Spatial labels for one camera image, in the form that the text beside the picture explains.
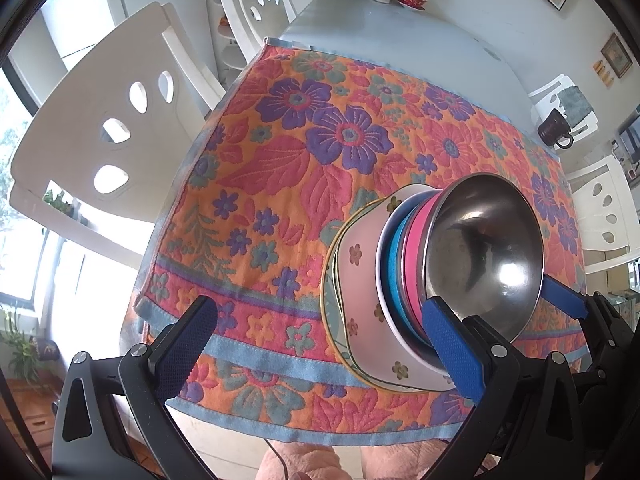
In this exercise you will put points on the blue steel bowl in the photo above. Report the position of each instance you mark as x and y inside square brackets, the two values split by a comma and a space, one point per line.
[398, 265]

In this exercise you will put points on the white chair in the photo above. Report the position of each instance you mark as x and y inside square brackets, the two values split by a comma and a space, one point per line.
[580, 180]
[542, 97]
[75, 125]
[240, 5]

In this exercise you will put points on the potted green plant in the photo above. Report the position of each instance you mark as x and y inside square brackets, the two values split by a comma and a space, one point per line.
[20, 350]

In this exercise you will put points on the small floral tree plate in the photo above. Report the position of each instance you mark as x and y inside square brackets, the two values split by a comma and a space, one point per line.
[382, 285]

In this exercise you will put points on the dark brown mug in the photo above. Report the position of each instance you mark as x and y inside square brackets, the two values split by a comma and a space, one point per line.
[552, 127]

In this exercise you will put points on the blue leaf gold-rimmed plate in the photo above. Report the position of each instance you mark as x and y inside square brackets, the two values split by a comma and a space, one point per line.
[330, 320]

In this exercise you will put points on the grey green cloth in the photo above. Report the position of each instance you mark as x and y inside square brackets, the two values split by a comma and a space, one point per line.
[575, 105]

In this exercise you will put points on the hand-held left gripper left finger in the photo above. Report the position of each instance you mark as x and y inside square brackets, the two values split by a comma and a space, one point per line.
[187, 350]

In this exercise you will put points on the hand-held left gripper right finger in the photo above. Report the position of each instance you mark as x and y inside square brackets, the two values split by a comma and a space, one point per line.
[452, 355]

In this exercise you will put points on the orange floral tablecloth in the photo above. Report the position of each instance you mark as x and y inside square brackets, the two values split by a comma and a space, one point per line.
[280, 170]

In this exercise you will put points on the stainless steel bowl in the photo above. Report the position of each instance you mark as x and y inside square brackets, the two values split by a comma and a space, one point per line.
[480, 240]

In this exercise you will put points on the orange wall ornament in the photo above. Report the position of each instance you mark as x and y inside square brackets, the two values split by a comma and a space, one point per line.
[602, 72]

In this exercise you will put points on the white corner shelf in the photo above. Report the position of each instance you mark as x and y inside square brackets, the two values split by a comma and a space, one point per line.
[232, 55]

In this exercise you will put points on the large floral tree plate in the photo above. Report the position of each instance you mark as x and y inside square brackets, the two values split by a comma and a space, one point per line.
[357, 285]

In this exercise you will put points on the small framed wall picture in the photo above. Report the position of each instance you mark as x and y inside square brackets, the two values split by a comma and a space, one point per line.
[616, 55]

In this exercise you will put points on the dark screen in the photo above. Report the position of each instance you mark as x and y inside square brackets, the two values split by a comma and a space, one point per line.
[631, 140]

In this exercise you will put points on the pink fleece clothing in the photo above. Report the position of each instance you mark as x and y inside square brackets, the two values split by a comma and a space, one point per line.
[320, 465]

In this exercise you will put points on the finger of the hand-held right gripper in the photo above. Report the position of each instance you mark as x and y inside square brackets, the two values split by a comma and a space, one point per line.
[565, 297]

